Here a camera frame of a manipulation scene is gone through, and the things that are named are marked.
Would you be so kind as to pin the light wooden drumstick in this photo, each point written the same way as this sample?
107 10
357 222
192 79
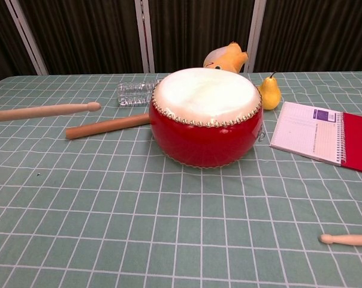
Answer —
348 240
43 111

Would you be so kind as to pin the thick brown wooden rod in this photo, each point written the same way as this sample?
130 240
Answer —
109 125

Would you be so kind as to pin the red spiral notebook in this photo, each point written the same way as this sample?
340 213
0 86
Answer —
310 135

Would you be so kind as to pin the white partition frame post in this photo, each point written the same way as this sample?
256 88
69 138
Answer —
145 36
256 36
26 36

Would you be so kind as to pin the yellow pear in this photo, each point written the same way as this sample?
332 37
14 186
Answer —
271 94

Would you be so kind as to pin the green checked tablecloth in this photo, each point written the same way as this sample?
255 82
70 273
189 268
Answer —
109 225

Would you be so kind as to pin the yellow plush animal toy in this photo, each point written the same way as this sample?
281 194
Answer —
232 57

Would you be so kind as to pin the clear plastic water bottle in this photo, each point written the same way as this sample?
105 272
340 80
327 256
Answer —
133 93

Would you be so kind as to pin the red drum with white skin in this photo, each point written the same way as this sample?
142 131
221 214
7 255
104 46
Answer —
205 132

